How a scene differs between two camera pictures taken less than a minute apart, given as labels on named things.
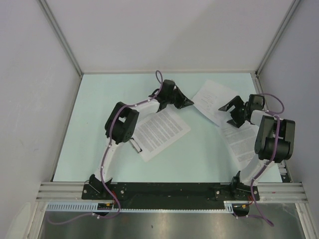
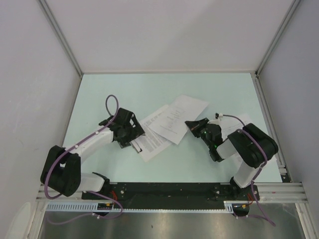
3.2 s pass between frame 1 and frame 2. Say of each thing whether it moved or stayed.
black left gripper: moved
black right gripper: moved
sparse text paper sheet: moved
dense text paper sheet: stayed
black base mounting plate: stayed
